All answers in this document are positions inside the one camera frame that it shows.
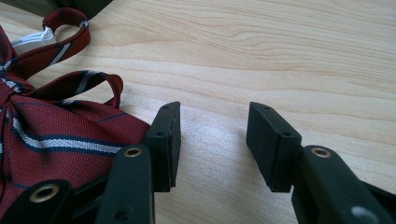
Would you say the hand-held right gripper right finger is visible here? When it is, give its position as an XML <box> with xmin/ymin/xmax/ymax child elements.
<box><xmin>246</xmin><ymin>101</ymin><xmax>396</xmax><ymax>224</ymax></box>

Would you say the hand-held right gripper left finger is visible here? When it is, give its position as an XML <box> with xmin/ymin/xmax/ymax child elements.
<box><xmin>93</xmin><ymin>101</ymin><xmax>182</xmax><ymax>224</ymax></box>

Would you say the white plastic clip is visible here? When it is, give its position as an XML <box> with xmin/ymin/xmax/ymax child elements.
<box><xmin>10</xmin><ymin>26</ymin><xmax>58</xmax><ymax>48</ymax></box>

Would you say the dark object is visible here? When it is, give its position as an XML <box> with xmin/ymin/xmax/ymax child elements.
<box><xmin>0</xmin><ymin>0</ymin><xmax>114</xmax><ymax>21</ymax></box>

